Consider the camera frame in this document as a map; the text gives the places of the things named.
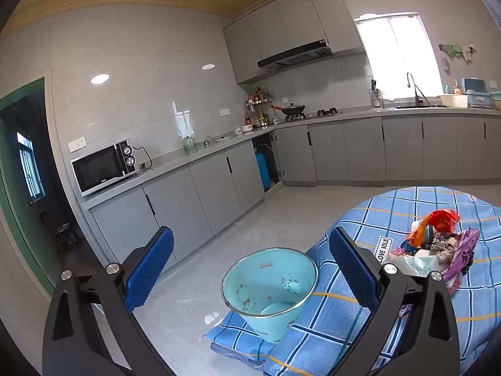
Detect grey upper kitchen cabinets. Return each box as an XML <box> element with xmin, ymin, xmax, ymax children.
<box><xmin>223</xmin><ymin>0</ymin><xmax>366</xmax><ymax>85</ymax></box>

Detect cream plastic basin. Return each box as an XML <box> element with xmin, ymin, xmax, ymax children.
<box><xmin>440</xmin><ymin>94</ymin><xmax>469</xmax><ymax>108</ymax></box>

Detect bright kitchen window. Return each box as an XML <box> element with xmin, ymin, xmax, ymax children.
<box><xmin>354</xmin><ymin>13</ymin><xmax>447</xmax><ymax>100</ymax></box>

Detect black range hood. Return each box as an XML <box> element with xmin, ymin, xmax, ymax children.
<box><xmin>257</xmin><ymin>39</ymin><xmax>336</xmax><ymax>72</ymax></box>

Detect clear plastic bag red print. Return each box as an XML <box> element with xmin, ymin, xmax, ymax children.
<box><xmin>425</xmin><ymin>209</ymin><xmax>460</xmax><ymax>238</ymax></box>

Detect utensil holder with knives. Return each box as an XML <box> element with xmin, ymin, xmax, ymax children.
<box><xmin>369</xmin><ymin>79</ymin><xmax>383</xmax><ymax>107</ymax></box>

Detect hanging green cloth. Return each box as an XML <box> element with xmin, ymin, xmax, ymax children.
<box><xmin>438</xmin><ymin>43</ymin><xmax>464</xmax><ymax>59</ymax></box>

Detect blue dish drainer box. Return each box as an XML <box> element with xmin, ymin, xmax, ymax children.
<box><xmin>460</xmin><ymin>77</ymin><xmax>492</xmax><ymax>108</ymax></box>

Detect white microwave oven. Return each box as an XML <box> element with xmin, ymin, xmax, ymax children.
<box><xmin>70</xmin><ymin>140</ymin><xmax>138</xmax><ymax>197</ymax></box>

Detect metal spice rack with bottles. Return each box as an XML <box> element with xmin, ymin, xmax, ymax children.
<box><xmin>243</xmin><ymin>85</ymin><xmax>280</xmax><ymax>128</ymax></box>

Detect pink plastic wrapper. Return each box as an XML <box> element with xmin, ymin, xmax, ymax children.
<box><xmin>446</xmin><ymin>228</ymin><xmax>481</xmax><ymax>294</ymax></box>

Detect green framed window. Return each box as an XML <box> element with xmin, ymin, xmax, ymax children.
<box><xmin>16</xmin><ymin>131</ymin><xmax>45</xmax><ymax>200</ymax></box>

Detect black kitchen faucet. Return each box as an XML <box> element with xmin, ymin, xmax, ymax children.
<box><xmin>406</xmin><ymin>72</ymin><xmax>431</xmax><ymax>107</ymax></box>

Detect white foam net sleeve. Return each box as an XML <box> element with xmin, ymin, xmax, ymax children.
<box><xmin>387</xmin><ymin>251</ymin><xmax>445</xmax><ymax>277</ymax></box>

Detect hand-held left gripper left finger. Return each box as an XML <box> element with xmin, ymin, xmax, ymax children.
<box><xmin>42</xmin><ymin>226</ymin><xmax>175</xmax><ymax>376</ymax></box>

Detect blue water filter tank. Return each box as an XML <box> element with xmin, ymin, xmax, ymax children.
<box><xmin>254</xmin><ymin>145</ymin><xmax>272</xmax><ymax>189</ymax></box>

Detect black wok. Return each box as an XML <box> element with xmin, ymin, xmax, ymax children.
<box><xmin>271</xmin><ymin>102</ymin><xmax>307</xmax><ymax>118</ymax></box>

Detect blue plaid tablecloth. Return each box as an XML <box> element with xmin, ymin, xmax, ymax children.
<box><xmin>204</xmin><ymin>186</ymin><xmax>501</xmax><ymax>376</ymax></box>

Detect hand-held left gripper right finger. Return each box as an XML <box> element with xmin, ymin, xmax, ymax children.
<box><xmin>328</xmin><ymin>227</ymin><xmax>459</xmax><ymax>376</ymax></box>

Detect black microwave cable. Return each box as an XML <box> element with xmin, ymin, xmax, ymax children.
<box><xmin>132</xmin><ymin>146</ymin><xmax>154</xmax><ymax>171</ymax></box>

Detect grey kitchen base cabinets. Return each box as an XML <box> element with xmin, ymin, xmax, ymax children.
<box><xmin>81</xmin><ymin>106</ymin><xmax>501</xmax><ymax>279</ymax></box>

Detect light blue patterned bin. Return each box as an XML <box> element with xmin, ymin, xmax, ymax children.
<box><xmin>221</xmin><ymin>248</ymin><xmax>318</xmax><ymax>343</ymax></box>

